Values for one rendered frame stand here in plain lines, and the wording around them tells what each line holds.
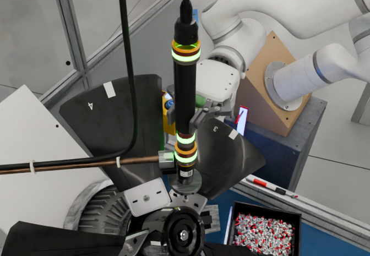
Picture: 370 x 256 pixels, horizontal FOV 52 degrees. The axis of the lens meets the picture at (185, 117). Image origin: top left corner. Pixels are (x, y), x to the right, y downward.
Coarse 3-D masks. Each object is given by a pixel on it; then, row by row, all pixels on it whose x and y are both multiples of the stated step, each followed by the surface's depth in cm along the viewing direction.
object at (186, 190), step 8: (160, 152) 77; (160, 160) 76; (168, 160) 76; (168, 168) 77; (176, 168) 77; (168, 176) 80; (176, 176) 80; (200, 176) 84; (168, 184) 82; (176, 184) 82; (192, 184) 82; (200, 184) 83; (176, 192) 82; (184, 192) 81; (192, 192) 81
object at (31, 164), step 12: (120, 0) 52; (120, 12) 53; (132, 72) 61; (132, 84) 62; (132, 96) 64; (132, 108) 66; (132, 144) 73; (96, 156) 75; (108, 156) 75; (0, 168) 74
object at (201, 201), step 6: (174, 192) 91; (174, 198) 90; (180, 198) 90; (192, 198) 90; (198, 198) 90; (204, 198) 90; (168, 204) 89; (174, 204) 89; (180, 204) 89; (186, 204) 89; (192, 204) 89; (198, 204) 89; (204, 204) 89; (198, 210) 88
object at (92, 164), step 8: (104, 160) 76; (112, 160) 76; (120, 160) 76; (128, 160) 76; (136, 160) 76; (144, 160) 76; (152, 160) 77; (16, 168) 75; (24, 168) 75; (40, 168) 75; (48, 168) 75; (56, 168) 75; (64, 168) 75; (72, 168) 76
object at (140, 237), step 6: (138, 234) 75; (144, 234) 77; (126, 240) 74; (132, 240) 76; (138, 240) 77; (144, 240) 79; (126, 246) 76; (138, 246) 79; (120, 252) 76; (126, 252) 78
